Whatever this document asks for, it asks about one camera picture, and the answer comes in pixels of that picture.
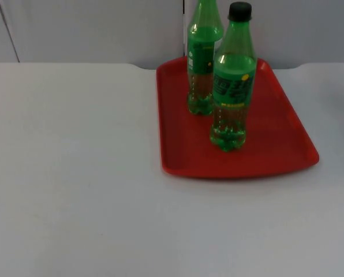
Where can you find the green plastic bottle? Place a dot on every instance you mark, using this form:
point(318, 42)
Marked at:
point(232, 86)
point(200, 57)

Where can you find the red tray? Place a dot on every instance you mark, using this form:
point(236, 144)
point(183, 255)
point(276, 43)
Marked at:
point(276, 130)

